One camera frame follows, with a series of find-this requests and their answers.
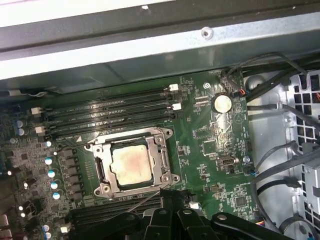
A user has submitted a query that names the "black cable bundle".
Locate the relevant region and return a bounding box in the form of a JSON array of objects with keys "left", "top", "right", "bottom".
[{"left": 251, "top": 139, "right": 320, "bottom": 201}]

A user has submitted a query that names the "thin black wire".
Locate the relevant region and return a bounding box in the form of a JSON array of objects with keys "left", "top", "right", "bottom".
[{"left": 224, "top": 51, "right": 310, "bottom": 77}]

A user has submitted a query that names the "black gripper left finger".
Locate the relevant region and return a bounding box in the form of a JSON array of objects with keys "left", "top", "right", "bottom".
[{"left": 91, "top": 189, "right": 176, "bottom": 240}]

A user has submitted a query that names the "open black PC case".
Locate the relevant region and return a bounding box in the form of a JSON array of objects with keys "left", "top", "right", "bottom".
[{"left": 0, "top": 0, "right": 320, "bottom": 240}]

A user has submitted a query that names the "round coin battery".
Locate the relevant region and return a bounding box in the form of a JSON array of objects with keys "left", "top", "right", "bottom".
[{"left": 211, "top": 92, "right": 233, "bottom": 114}]

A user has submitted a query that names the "silver CPU chip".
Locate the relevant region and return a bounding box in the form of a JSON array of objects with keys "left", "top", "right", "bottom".
[{"left": 111, "top": 144, "right": 155, "bottom": 187}]

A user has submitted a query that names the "RAM slot with black latches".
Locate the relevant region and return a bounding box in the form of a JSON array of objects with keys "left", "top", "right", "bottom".
[
  {"left": 37, "top": 92, "right": 177, "bottom": 125},
  {"left": 71, "top": 192, "right": 188, "bottom": 221},
  {"left": 43, "top": 112, "right": 178, "bottom": 142}
]

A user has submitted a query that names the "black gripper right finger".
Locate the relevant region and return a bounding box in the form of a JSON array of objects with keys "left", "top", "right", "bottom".
[{"left": 175, "top": 191, "right": 298, "bottom": 240}]

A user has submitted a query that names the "internal USB port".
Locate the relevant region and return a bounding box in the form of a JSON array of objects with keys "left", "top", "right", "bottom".
[{"left": 217, "top": 156, "right": 237, "bottom": 168}]

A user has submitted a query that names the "CPU socket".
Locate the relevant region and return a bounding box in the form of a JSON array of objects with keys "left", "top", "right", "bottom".
[{"left": 83, "top": 126, "right": 182, "bottom": 201}]

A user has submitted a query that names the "green motherboard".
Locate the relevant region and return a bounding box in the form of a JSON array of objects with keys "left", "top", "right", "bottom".
[{"left": 0, "top": 68, "right": 261, "bottom": 240}]

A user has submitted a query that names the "RAM slot with white latches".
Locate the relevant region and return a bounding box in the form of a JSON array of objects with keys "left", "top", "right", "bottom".
[
  {"left": 31, "top": 83, "right": 180, "bottom": 116},
  {"left": 61, "top": 199, "right": 201, "bottom": 235},
  {"left": 34, "top": 102, "right": 182, "bottom": 136}
]

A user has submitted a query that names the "thin metal locking lever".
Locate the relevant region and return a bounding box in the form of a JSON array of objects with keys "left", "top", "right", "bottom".
[
  {"left": 54, "top": 142, "right": 97, "bottom": 155},
  {"left": 128, "top": 189, "right": 163, "bottom": 212}
]

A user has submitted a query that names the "silver metal drive cage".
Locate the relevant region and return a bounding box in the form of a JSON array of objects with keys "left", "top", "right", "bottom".
[{"left": 243, "top": 71, "right": 320, "bottom": 240}]

